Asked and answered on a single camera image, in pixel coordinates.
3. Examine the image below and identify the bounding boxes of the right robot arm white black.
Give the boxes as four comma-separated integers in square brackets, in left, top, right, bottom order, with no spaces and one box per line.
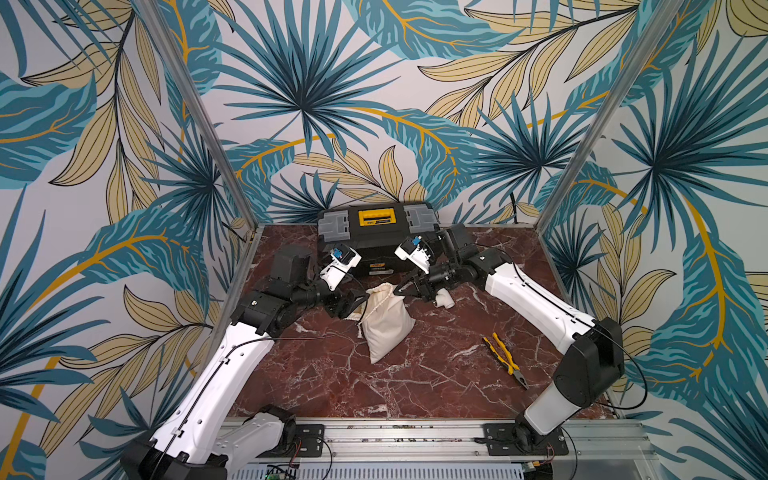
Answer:
[395,225,627,454]

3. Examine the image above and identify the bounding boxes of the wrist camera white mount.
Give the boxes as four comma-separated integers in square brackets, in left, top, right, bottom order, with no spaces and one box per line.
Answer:
[395,233,440,274]
[320,244,362,292]

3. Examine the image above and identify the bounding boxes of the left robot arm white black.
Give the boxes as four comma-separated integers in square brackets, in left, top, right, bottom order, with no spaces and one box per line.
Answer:
[120,244,368,479]

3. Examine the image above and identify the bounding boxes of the cream cloth soil bag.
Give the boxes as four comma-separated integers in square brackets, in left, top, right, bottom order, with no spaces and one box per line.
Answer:
[346,283,415,364]

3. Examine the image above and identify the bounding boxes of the left aluminium corner post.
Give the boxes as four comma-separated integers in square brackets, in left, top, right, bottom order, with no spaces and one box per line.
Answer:
[134,0,259,231]

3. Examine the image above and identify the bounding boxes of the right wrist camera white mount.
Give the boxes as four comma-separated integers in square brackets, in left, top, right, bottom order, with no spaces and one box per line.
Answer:
[395,233,440,274]

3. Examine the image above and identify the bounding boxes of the right aluminium corner post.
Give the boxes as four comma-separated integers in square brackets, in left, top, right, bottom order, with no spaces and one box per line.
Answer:
[535,1,683,234]

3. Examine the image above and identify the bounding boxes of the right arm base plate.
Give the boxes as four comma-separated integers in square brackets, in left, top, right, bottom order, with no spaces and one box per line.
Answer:
[475,423,569,459]

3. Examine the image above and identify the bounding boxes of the white pipe elbow fitting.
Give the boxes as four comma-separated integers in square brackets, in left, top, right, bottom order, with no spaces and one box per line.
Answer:
[434,289,455,309]

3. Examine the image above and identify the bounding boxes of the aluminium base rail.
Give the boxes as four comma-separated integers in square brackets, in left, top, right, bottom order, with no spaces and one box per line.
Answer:
[233,417,665,479]

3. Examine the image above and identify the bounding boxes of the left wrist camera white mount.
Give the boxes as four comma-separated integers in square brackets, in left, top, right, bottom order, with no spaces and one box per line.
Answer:
[320,244,362,292]

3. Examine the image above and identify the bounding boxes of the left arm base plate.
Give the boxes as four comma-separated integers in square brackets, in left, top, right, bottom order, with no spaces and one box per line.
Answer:
[258,424,326,459]

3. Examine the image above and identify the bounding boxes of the aluminium corner post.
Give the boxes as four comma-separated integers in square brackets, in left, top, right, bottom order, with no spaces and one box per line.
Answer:
[134,0,259,231]
[535,1,683,234]

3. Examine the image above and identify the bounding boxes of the black yellow toolbox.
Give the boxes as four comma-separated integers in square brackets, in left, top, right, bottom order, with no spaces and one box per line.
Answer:
[317,202,439,278]

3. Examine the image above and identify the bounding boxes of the yellow black pliers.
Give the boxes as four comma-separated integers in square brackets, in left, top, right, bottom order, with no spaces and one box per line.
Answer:
[483,333,529,390]

